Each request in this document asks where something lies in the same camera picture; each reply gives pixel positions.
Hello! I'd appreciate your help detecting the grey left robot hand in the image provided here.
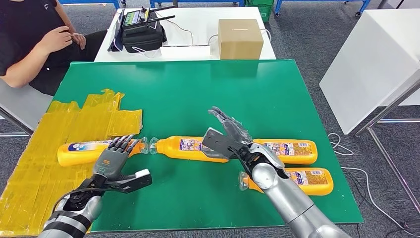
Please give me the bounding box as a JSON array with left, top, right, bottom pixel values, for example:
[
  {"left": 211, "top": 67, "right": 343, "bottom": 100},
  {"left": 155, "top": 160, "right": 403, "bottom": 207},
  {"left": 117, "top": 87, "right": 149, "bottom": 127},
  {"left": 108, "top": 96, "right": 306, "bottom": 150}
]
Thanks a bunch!
[{"left": 93, "top": 134, "right": 140, "bottom": 181}]

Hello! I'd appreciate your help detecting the person's left hand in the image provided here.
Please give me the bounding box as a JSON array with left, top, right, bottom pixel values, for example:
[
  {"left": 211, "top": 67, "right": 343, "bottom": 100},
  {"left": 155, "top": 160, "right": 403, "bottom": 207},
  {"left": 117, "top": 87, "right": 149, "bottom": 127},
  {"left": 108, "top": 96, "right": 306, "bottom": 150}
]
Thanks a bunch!
[{"left": 70, "top": 32, "right": 87, "bottom": 50}]

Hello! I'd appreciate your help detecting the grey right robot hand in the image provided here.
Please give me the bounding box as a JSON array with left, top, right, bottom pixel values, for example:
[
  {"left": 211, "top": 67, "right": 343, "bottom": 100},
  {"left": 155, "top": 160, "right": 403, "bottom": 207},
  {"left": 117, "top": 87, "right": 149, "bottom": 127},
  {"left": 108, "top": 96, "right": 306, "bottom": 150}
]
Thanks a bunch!
[{"left": 208, "top": 106, "right": 254, "bottom": 147}]

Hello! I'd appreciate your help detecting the person's right hand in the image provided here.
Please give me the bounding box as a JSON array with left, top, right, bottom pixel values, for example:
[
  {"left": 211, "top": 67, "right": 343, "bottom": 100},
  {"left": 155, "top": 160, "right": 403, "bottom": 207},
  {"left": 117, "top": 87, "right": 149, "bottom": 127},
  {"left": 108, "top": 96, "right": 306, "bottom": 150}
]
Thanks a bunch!
[{"left": 42, "top": 26, "right": 73, "bottom": 55}]

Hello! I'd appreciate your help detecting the orange bottle with clear cap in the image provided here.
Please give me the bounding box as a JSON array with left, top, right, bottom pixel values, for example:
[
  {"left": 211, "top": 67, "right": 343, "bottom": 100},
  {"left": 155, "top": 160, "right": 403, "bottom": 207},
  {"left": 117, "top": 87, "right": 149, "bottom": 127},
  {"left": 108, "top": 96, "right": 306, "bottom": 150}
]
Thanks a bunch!
[
  {"left": 57, "top": 137, "right": 149, "bottom": 167},
  {"left": 253, "top": 139, "right": 318, "bottom": 166},
  {"left": 238, "top": 168, "right": 334, "bottom": 197},
  {"left": 149, "top": 136, "right": 230, "bottom": 164}
]

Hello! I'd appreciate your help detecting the person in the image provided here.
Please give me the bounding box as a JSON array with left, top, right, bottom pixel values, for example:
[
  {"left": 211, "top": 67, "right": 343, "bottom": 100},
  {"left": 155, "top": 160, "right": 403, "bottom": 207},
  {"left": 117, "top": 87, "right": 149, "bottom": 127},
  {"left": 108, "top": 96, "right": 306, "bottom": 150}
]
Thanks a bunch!
[{"left": 0, "top": 0, "right": 109, "bottom": 97}]

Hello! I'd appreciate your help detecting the dark laptop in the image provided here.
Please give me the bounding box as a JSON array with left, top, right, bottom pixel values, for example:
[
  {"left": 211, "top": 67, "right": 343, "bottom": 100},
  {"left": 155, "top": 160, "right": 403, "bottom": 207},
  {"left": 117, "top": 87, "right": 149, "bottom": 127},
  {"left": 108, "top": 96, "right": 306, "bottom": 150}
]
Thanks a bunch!
[{"left": 107, "top": 9, "right": 125, "bottom": 53}]

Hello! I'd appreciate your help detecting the remote controller with antennas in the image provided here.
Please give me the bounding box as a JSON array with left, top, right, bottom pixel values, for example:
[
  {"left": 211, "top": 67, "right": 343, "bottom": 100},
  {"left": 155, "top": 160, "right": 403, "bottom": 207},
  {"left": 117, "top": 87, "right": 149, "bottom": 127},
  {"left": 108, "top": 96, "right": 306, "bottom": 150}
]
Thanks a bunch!
[{"left": 121, "top": 5, "right": 176, "bottom": 34}]

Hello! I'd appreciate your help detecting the black carry case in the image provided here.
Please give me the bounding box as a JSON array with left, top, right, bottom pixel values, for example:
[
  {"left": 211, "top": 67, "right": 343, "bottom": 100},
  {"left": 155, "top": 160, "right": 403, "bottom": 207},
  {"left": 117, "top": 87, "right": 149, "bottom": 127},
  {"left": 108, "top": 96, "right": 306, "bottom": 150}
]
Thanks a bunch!
[{"left": 120, "top": 19, "right": 168, "bottom": 54}]

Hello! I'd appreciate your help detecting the yellow taped sheet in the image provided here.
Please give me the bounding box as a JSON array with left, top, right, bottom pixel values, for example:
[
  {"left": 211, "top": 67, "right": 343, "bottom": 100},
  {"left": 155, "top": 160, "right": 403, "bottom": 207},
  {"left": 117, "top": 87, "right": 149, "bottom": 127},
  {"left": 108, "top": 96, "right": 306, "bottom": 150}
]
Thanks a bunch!
[{"left": 0, "top": 89, "right": 144, "bottom": 238}]

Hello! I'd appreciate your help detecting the grey seat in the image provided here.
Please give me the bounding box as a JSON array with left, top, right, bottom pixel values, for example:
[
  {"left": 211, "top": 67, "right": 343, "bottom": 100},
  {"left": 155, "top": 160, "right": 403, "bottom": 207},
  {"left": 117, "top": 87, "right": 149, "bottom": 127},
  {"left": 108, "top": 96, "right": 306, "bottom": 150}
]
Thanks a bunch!
[{"left": 0, "top": 78, "right": 54, "bottom": 137}]

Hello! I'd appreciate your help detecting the brown cardboard box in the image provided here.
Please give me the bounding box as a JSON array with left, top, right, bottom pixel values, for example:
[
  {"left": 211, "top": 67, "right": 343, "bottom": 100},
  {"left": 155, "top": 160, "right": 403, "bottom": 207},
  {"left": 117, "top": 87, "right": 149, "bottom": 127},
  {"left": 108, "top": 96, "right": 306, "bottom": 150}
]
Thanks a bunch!
[{"left": 217, "top": 18, "right": 264, "bottom": 61}]

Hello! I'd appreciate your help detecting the flat white box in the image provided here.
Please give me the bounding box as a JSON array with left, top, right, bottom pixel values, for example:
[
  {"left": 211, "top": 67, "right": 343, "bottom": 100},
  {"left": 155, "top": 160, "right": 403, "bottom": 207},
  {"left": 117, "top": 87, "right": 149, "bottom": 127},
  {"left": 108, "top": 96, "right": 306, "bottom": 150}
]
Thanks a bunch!
[{"left": 160, "top": 45, "right": 211, "bottom": 62}]

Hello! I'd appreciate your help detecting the green plastic crate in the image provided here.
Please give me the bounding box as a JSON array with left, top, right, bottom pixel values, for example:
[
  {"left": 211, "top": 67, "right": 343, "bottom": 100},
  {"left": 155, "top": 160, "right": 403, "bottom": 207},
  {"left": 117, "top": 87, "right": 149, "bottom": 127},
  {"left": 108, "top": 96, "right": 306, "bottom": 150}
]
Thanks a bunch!
[{"left": 246, "top": 0, "right": 275, "bottom": 22}]

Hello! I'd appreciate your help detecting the large white table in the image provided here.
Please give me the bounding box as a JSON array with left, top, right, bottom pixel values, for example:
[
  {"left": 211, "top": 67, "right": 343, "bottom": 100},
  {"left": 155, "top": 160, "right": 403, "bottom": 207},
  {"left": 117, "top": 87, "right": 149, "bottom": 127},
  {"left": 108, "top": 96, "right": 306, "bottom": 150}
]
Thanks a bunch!
[{"left": 318, "top": 8, "right": 420, "bottom": 135}]

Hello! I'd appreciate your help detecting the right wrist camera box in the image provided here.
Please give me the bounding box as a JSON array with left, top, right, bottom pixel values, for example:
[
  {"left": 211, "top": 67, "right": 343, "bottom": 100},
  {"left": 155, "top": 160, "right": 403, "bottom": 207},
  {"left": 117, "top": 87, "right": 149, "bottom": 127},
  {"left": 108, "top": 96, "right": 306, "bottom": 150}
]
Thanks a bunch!
[{"left": 202, "top": 127, "right": 245, "bottom": 160}]

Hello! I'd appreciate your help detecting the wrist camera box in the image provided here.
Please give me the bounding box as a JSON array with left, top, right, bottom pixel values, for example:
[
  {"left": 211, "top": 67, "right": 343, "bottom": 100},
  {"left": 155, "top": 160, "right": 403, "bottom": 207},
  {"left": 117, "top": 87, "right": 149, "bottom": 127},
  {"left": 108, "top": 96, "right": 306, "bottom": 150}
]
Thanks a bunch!
[
  {"left": 202, "top": 127, "right": 245, "bottom": 160},
  {"left": 116, "top": 168, "right": 153, "bottom": 194}
]

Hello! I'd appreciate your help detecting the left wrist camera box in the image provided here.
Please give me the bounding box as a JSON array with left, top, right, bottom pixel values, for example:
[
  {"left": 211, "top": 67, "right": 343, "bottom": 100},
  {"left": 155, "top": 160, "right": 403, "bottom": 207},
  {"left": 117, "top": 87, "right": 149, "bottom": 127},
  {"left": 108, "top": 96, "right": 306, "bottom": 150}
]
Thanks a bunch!
[{"left": 116, "top": 168, "right": 153, "bottom": 194}]

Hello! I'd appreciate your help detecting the blue metal frame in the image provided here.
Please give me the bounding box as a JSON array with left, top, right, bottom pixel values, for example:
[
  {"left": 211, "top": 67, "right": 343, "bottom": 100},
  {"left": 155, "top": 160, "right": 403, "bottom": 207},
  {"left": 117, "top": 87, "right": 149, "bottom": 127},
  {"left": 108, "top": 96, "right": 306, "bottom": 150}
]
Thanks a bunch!
[
  {"left": 274, "top": 0, "right": 371, "bottom": 17},
  {"left": 59, "top": 0, "right": 121, "bottom": 10},
  {"left": 150, "top": 0, "right": 246, "bottom": 8}
]

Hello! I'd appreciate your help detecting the thin white cable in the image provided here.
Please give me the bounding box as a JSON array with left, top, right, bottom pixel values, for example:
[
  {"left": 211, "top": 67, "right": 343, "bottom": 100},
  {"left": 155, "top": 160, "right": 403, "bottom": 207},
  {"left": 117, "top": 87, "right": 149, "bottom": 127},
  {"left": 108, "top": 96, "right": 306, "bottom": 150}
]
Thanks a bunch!
[{"left": 154, "top": 12, "right": 195, "bottom": 47}]

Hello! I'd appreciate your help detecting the metal table leg frame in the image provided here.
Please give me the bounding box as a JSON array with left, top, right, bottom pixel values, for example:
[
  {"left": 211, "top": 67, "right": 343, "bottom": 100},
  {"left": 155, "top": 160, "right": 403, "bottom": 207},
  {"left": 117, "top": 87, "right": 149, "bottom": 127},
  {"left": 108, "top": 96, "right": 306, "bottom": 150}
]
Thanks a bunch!
[{"left": 354, "top": 77, "right": 420, "bottom": 216}]

